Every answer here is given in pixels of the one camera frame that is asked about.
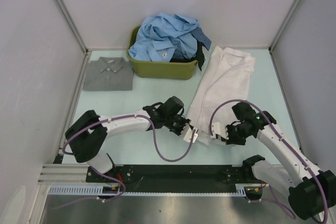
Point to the dark blue patterned shirt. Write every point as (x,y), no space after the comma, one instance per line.
(199,35)

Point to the olive green plastic basket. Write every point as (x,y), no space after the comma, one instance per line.
(168,70)

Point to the white long sleeve shirt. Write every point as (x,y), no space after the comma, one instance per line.
(226,77)

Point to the folded grey polo shirt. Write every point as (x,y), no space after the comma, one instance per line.
(109,74)

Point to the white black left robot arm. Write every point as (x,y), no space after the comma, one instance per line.
(86,136)

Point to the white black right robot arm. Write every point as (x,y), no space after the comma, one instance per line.
(308,188)

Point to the black garment in basket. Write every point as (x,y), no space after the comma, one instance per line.
(199,56)

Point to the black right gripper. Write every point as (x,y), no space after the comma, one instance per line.
(231,140)

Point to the white slotted cable duct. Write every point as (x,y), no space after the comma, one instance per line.
(96,190)

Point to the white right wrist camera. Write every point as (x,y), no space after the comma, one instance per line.
(219,133)

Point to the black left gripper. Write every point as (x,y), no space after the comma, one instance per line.
(184,121)

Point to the light blue long sleeve shirt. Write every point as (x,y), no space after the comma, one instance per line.
(161,35)

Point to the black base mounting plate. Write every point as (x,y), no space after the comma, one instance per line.
(184,179)

